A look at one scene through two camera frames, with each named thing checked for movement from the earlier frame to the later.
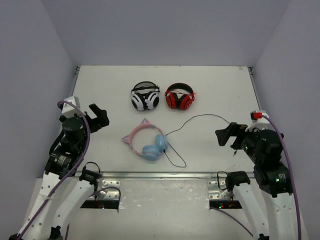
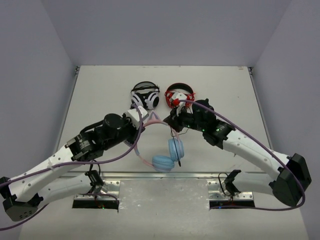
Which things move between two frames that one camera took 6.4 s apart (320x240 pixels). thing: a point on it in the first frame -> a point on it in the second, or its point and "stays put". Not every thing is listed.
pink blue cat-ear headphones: (150, 152) -> (162, 163)
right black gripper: (234, 129) -> (174, 121)
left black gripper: (93, 119) -> (135, 132)
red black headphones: (179, 96) stays put
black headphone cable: (164, 150) -> (179, 162)
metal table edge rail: (220, 175) stays put
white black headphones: (145, 95) stays put
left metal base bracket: (110, 189) stays put
